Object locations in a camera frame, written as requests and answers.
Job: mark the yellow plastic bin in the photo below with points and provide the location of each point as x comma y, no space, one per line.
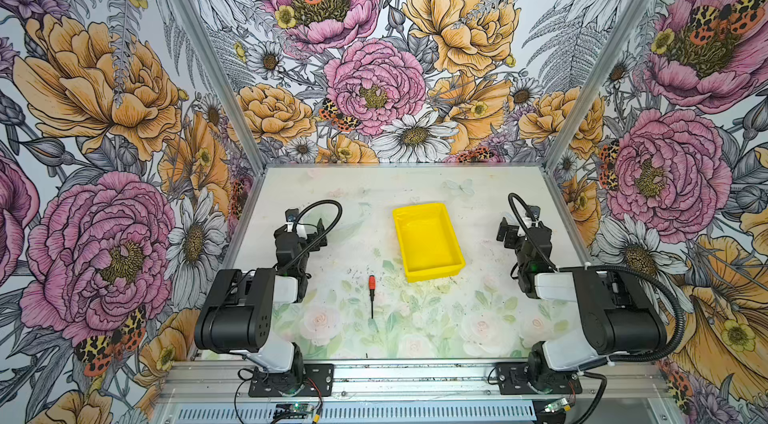
427,241

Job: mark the red handled screwdriver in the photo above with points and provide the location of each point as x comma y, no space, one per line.
372,293

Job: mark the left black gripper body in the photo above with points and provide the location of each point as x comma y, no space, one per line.
303,229

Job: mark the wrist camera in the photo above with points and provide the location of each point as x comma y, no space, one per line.
533,212
291,215

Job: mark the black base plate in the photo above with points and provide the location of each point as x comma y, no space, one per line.
314,380
518,378

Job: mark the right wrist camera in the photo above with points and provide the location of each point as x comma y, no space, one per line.
533,212

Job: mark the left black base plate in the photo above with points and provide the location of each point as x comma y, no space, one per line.
314,380

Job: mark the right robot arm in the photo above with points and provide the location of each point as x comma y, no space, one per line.
617,322

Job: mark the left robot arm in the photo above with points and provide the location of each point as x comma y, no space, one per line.
236,317

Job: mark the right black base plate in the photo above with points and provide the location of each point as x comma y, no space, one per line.
518,378

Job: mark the aluminium front rail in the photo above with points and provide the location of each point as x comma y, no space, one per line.
217,381

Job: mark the right green circuit board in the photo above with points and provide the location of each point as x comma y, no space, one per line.
557,406

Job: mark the green circuit board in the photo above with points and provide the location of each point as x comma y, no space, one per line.
296,411
557,406

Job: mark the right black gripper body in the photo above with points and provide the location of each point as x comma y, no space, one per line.
519,232

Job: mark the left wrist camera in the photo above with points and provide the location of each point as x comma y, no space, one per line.
291,215

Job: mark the white vented cable duct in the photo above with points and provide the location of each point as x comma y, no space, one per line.
504,411

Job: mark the left green circuit board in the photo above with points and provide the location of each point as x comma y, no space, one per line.
296,411

